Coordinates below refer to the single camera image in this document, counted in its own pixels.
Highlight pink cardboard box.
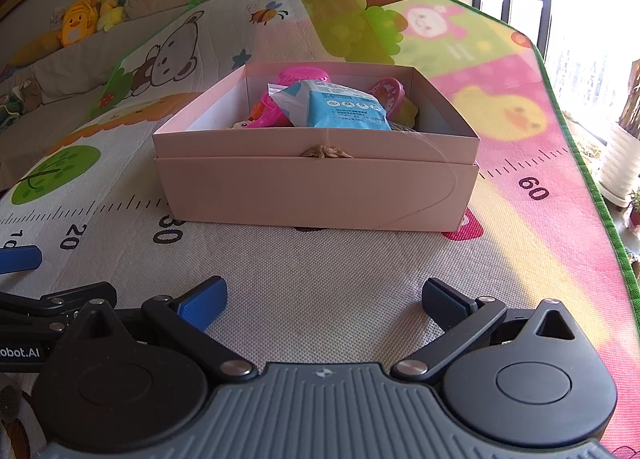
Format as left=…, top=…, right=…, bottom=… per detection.
left=152, top=62, right=481, bottom=234

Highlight pink round toy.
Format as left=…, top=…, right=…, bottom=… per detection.
left=367, top=76, right=407, bottom=113

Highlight orange carrot pillow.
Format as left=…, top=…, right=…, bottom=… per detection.
left=10, top=29, right=63, bottom=67

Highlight cartoon printed play mat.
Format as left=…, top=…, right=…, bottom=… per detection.
left=0, top=0, right=640, bottom=459

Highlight yellow plush toy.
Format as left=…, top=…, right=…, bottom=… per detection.
left=90, top=0, right=126, bottom=32

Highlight yellow duck plush backpack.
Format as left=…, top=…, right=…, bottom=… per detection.
left=57, top=0, right=98, bottom=47

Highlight blue tissue packet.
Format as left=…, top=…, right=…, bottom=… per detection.
left=266, top=79, right=393, bottom=132

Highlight white ribbed plant pot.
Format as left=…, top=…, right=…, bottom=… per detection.
left=597, top=122, right=640, bottom=206

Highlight magenta plastic toy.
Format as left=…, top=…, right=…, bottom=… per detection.
left=245, top=100, right=292, bottom=129

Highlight straw bow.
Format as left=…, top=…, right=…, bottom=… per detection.
left=300, top=143, right=352, bottom=160

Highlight pink mesh basket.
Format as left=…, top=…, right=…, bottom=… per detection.
left=277, top=66, right=333, bottom=90

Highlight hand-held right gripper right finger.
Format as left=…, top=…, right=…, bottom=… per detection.
left=390, top=278, right=583, bottom=382

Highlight crumpled clothes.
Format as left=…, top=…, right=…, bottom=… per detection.
left=0, top=82, right=37, bottom=121

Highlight beige sofa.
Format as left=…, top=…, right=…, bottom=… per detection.
left=0, top=0, right=226, bottom=150

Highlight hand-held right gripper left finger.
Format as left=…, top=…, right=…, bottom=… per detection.
left=75, top=275, right=258, bottom=382

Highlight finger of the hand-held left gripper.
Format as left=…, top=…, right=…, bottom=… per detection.
left=0, top=281, right=118, bottom=336
left=0, top=245, right=42, bottom=275

